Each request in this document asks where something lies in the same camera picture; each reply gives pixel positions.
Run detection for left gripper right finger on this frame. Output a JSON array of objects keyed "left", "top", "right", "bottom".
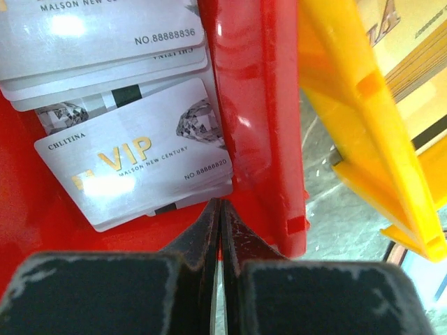
[{"left": 221, "top": 200, "right": 287, "bottom": 279}]

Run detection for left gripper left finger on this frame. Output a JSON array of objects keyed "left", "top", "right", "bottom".
[{"left": 161, "top": 198, "right": 221, "bottom": 279}]

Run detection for silver VIP credit card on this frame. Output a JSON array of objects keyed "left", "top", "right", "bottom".
[{"left": 34, "top": 77, "right": 233, "bottom": 232}]

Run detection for yellow bin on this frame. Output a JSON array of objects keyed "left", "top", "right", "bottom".
[{"left": 298, "top": 1, "right": 446, "bottom": 262}]

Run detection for red plastic bin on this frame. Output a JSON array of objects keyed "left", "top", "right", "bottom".
[{"left": 1, "top": 1, "right": 309, "bottom": 288}]

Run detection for silver cards in red bin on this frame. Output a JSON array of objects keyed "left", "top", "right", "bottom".
[{"left": 1, "top": 0, "right": 207, "bottom": 111}]

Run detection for beige cards in yellow bin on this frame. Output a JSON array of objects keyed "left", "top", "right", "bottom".
[{"left": 356, "top": 1, "right": 446, "bottom": 137}]

